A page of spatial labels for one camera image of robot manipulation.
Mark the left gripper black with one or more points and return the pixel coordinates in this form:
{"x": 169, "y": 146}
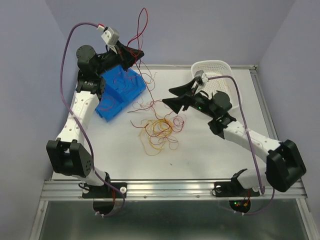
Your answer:
{"x": 130, "y": 55}

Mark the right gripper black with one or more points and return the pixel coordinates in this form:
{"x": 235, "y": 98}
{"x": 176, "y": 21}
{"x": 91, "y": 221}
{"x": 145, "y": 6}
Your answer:
{"x": 176, "y": 103}

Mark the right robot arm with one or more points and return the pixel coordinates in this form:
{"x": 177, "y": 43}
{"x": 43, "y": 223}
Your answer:
{"x": 283, "y": 162}

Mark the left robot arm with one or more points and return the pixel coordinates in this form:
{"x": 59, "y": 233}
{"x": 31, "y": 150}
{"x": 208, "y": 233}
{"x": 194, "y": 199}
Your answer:
{"x": 67, "y": 153}

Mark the blue plastic bin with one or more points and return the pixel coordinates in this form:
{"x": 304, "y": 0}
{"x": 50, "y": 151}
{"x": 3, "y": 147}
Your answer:
{"x": 122, "y": 87}

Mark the white perforated basket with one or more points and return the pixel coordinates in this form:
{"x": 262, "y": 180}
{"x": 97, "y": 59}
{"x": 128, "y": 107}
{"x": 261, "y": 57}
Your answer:
{"x": 215, "y": 68}

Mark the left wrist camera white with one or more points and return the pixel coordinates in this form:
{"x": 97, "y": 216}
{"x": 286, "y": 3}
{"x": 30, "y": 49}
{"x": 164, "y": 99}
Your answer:
{"x": 110, "y": 36}

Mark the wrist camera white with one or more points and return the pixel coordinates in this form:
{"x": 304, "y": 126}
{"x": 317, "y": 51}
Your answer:
{"x": 110, "y": 36}
{"x": 201, "y": 77}

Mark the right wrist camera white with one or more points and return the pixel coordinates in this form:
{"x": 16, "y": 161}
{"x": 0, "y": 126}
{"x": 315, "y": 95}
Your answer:
{"x": 201, "y": 77}

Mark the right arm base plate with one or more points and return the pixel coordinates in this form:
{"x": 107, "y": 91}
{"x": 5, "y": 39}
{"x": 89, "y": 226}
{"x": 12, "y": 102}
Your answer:
{"x": 232, "y": 189}

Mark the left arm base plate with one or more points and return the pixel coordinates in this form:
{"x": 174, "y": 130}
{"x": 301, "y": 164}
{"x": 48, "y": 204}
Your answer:
{"x": 102, "y": 192}

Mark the aluminium front rail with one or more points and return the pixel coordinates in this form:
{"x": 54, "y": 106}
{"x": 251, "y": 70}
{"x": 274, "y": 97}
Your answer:
{"x": 137, "y": 190}

